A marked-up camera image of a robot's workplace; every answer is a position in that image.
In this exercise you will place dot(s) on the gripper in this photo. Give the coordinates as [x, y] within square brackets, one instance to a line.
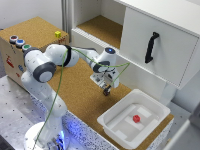
[112, 77]

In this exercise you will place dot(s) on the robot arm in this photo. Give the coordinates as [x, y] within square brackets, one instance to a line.
[40, 66]

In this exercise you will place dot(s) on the pink block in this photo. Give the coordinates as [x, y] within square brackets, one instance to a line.
[136, 118]

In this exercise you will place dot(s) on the yellow block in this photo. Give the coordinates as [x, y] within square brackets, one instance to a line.
[58, 33]

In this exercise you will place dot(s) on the white cabinet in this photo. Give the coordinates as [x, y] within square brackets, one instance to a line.
[140, 78]

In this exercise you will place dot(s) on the white plastic box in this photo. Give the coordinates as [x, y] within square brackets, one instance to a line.
[150, 106]

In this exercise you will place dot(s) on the white sliding door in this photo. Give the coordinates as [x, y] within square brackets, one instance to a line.
[173, 53]

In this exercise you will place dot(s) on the green button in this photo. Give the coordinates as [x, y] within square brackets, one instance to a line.
[26, 47]

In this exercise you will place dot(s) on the wooden drawer box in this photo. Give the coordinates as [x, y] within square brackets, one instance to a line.
[33, 30]

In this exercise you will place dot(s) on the blue button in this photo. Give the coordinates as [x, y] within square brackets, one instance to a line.
[20, 42]

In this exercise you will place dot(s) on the red button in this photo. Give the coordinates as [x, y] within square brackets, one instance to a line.
[13, 39]

